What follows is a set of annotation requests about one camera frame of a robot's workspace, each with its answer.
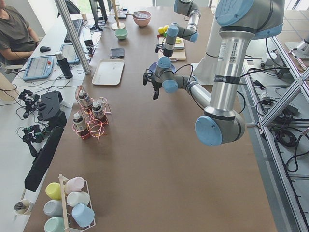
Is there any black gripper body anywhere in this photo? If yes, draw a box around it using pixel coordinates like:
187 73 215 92
143 69 161 90
155 43 174 57

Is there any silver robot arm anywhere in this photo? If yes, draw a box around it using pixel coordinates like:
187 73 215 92
143 0 284 146
155 0 201 57

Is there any blue ceramic plate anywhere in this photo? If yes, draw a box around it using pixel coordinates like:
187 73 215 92
149 62 176 73

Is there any wooden cutting board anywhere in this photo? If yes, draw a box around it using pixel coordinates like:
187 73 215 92
170 37 186 60

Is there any beige plastic tray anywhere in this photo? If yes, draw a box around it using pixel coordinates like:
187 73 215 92
92 59 124 86

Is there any dark grey folded cloth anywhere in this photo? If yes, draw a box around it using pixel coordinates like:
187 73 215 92
110 48 125 59

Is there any pink bowl with ice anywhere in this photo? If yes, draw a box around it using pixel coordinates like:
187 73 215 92
133 11 151 27

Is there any green ceramic bowl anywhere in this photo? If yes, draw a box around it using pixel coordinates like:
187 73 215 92
114 29 128 40

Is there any wooden cup tree stand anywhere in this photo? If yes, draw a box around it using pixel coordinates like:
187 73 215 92
109 0 126 31

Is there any dark sauce bottle middle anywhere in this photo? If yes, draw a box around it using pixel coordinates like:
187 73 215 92
92 101 107 123

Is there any dark sauce bottle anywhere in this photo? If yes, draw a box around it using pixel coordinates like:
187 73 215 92
78 91 93 109
73 113 90 139
92 101 107 123

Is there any dark sauce bottle rear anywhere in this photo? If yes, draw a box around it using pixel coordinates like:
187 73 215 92
78 91 93 109

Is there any black thermos bottle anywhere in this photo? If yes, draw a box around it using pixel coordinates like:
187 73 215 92
55 51 73 79

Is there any dark sauce bottle front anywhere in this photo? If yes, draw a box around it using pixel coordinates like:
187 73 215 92
73 113 90 139

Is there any blue teach pendant far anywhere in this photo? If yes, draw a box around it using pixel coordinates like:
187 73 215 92
60 44 79 65

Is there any blue teach pendant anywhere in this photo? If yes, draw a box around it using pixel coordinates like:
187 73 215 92
60 44 79 65
23 56 54 81

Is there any black keyboard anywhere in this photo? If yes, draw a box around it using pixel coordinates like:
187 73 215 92
63 18 84 43

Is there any blue teach pendant near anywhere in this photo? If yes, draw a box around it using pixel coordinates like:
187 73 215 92
23 56 54 81

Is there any black computer mouse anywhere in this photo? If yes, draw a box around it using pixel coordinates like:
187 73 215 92
40 46 51 53

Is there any pink mug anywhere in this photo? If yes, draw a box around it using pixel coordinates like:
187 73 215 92
64 176 85 194

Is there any white mug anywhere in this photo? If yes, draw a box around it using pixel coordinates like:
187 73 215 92
67 191 90 207

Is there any seated person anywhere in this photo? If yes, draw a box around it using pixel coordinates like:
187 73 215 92
0 0 41 64

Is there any yellow mug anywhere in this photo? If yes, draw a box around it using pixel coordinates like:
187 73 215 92
45 182 61 200

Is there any light blue mug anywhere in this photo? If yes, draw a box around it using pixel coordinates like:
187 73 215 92
71 203 95 228

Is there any white mug rack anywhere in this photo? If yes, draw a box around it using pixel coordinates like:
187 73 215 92
58 174 96 232

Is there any grey mug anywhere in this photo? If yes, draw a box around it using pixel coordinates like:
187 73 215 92
43 200 63 217

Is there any mint green mug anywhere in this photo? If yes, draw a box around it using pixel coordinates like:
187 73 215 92
44 217 64 232

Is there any paper cup with utensils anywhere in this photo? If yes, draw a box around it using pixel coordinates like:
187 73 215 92
14 199 34 216

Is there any aluminium frame post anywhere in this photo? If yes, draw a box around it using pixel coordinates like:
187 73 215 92
55 0 91 74

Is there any copper wire bottle rack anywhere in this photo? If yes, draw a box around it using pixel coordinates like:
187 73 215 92
72 85 111 140

